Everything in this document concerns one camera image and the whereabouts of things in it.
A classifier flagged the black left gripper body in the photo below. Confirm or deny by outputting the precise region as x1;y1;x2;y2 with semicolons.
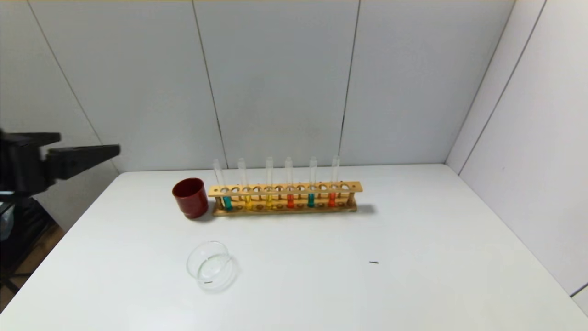
0;137;50;192

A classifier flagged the test tube with blue pigment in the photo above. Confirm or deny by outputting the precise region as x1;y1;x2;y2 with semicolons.
213;159;233;211

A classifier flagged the test tube with yellow pigment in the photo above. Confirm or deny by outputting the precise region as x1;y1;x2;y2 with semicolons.
265;156;275;209
237;158;253;210

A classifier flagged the wooden test tube rack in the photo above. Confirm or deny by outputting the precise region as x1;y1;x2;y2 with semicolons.
208;181;363;217

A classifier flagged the test tube with orange pigment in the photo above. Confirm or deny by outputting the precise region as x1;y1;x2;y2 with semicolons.
328;155;341;208
285;156;295;209

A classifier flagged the test tube with teal pigment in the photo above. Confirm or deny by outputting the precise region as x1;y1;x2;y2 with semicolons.
307;156;318;208

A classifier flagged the black metal stand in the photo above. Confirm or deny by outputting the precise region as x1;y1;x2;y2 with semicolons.
0;193;58;295

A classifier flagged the dark red cup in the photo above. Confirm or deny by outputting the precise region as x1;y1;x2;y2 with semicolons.
172;177;209;219

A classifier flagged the clear glass beaker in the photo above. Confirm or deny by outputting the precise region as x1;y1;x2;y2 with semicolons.
186;240;240;293

